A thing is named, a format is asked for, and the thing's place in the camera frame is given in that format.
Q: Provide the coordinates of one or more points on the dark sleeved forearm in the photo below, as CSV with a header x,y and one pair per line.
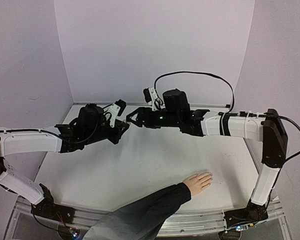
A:
x,y
142,219

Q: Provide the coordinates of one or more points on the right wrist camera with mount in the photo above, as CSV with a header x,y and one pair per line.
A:
x,y
153,100

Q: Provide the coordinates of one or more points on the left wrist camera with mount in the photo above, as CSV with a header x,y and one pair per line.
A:
x,y
115,110

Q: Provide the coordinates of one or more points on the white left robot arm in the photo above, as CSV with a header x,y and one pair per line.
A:
x,y
56,139

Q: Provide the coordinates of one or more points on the mannequin hand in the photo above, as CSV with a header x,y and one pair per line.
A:
x,y
197,183

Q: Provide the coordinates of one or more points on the glitter nail polish bottle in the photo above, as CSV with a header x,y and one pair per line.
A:
x,y
126,123

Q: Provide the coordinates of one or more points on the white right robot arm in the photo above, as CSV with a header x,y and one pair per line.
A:
x,y
266,128

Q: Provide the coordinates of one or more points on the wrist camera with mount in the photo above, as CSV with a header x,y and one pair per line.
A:
x,y
115,110
153,100

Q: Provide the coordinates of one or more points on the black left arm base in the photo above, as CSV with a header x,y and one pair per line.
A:
x,y
48,209

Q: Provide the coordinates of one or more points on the aluminium table frame rail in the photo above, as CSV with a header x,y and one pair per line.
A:
x,y
193,225

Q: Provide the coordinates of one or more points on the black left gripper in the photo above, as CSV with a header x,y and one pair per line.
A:
x,y
119,132

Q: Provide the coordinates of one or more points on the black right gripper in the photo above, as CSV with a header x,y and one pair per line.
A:
x,y
143,117

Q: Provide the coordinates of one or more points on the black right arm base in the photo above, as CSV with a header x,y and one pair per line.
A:
x,y
251,214

